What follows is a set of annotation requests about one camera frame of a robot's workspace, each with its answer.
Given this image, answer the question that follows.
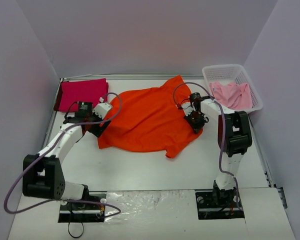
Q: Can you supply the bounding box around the folded magenta t-shirt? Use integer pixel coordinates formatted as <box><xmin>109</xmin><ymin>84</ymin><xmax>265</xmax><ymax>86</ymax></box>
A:
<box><xmin>54</xmin><ymin>78</ymin><xmax>109</xmax><ymax>113</ymax></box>

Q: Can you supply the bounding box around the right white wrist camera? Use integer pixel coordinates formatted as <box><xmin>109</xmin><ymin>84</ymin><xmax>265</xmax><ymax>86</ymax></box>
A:
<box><xmin>180</xmin><ymin>98</ymin><xmax>195</xmax><ymax>117</ymax></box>

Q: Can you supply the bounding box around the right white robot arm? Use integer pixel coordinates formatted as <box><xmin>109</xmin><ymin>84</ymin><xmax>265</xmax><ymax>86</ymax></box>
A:
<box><xmin>181</xmin><ymin>92</ymin><xmax>253</xmax><ymax>207</ymax></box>

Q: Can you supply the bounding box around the white plastic basket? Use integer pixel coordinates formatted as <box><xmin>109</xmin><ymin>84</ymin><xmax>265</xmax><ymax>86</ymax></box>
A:
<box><xmin>202</xmin><ymin>64</ymin><xmax>263</xmax><ymax>114</ymax></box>

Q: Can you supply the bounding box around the pink t-shirt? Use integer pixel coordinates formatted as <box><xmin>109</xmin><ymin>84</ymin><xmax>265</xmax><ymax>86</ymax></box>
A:
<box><xmin>209</xmin><ymin>81</ymin><xmax>253</xmax><ymax>111</ymax></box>

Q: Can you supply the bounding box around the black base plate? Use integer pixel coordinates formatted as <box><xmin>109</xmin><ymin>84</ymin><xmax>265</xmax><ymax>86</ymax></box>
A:
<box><xmin>195</xmin><ymin>189</ymin><xmax>245</xmax><ymax>220</ymax></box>
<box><xmin>58</xmin><ymin>202</ymin><xmax>105</xmax><ymax>223</ymax></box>

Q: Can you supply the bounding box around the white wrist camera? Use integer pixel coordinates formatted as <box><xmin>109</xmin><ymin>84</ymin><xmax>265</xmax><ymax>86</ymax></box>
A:
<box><xmin>92</xmin><ymin>102</ymin><xmax>113</xmax><ymax>119</ymax></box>
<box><xmin>180</xmin><ymin>98</ymin><xmax>195</xmax><ymax>117</ymax></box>

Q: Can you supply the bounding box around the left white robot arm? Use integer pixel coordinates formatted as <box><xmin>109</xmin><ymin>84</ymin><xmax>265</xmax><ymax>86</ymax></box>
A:
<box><xmin>22</xmin><ymin>101</ymin><xmax>112</xmax><ymax>209</ymax></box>

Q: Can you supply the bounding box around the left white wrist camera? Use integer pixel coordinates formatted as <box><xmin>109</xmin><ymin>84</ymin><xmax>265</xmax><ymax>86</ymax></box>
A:
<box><xmin>92</xmin><ymin>102</ymin><xmax>113</xmax><ymax>119</ymax></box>

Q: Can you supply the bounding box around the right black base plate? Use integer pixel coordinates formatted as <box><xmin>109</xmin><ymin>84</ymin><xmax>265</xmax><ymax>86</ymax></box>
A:
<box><xmin>195</xmin><ymin>189</ymin><xmax>245</xmax><ymax>220</ymax></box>

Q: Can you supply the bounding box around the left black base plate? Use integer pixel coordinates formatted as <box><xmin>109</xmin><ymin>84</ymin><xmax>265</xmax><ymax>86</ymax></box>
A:
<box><xmin>58</xmin><ymin>202</ymin><xmax>105</xmax><ymax>223</ymax></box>

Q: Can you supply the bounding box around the orange t-shirt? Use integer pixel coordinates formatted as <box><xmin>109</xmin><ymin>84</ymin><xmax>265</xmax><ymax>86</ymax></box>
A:
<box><xmin>97</xmin><ymin>75</ymin><xmax>202</xmax><ymax>159</ymax></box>

